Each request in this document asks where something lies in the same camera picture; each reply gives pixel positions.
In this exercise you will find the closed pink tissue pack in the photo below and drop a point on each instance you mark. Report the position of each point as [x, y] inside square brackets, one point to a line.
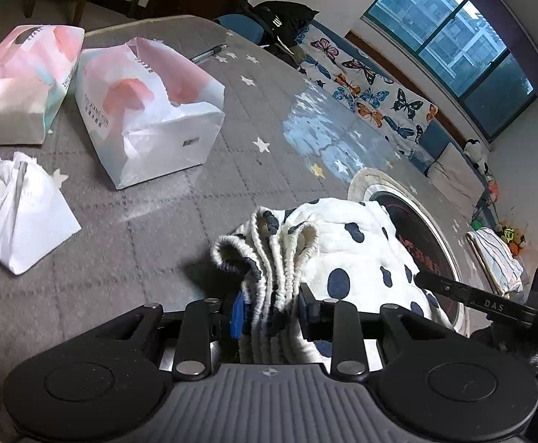
[15, 78]

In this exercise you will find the round built-in table stove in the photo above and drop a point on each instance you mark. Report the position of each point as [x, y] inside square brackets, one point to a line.
[419, 228]

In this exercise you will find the white polka dot pants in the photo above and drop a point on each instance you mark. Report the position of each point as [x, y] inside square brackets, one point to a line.
[356, 258]

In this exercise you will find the purple roller blind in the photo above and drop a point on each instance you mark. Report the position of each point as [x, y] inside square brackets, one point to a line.
[518, 18]

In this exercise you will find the crumpled white tissue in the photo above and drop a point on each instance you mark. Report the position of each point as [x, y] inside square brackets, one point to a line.
[24, 212]

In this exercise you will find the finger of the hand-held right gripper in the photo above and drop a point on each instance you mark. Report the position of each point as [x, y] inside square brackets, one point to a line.
[472, 296]

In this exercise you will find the folded striped cloth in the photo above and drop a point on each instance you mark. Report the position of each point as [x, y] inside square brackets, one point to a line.
[495, 258]

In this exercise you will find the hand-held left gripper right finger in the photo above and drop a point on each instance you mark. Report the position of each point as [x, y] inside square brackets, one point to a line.
[310, 314]

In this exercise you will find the colourful plush toy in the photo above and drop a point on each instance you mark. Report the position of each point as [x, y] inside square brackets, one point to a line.
[513, 237]

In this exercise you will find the butterfly print cushion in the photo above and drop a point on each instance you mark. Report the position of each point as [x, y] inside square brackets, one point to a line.
[370, 97]

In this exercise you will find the grey cushion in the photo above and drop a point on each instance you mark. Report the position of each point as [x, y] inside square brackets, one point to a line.
[456, 177]

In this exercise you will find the brown wooden ledge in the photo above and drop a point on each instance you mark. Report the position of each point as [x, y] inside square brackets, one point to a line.
[403, 83]

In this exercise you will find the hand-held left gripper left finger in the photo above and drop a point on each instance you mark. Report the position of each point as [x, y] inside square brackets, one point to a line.
[237, 316]

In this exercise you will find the blue sofa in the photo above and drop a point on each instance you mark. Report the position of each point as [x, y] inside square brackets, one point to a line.
[435, 138]

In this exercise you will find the opened pink tissue pack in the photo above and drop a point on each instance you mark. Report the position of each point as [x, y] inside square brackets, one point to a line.
[158, 120]

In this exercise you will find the black and white plush toy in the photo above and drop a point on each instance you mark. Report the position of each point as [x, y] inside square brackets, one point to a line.
[474, 152]

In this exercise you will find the green round toy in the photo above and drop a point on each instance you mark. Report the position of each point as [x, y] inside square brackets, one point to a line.
[477, 225]

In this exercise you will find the grey star-print tablecloth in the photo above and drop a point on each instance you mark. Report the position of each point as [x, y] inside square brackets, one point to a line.
[158, 249]

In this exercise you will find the person's right forearm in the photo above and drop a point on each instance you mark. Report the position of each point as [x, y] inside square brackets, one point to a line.
[504, 344]

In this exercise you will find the green framed window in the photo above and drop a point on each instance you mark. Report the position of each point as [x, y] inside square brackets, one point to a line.
[458, 41]

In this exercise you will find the grey pen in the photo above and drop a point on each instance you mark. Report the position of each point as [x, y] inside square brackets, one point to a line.
[209, 53]

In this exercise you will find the pink plush toy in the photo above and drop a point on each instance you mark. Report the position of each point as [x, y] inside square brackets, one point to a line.
[491, 189]

